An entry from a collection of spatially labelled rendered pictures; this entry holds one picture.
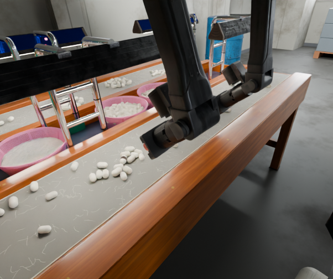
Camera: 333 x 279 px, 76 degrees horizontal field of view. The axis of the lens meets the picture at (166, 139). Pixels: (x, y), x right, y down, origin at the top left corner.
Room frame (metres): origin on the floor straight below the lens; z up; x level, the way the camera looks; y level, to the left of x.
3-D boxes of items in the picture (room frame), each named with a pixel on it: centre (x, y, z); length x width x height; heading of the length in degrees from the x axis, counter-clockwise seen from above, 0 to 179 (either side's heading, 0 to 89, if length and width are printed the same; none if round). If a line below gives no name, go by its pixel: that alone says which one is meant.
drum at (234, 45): (4.10, -1.11, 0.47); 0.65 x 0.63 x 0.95; 42
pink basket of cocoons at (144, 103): (1.01, 0.22, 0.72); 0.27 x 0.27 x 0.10
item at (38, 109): (0.95, 0.55, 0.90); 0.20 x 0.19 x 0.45; 137
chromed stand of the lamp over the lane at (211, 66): (1.38, -0.41, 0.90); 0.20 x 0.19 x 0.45; 137
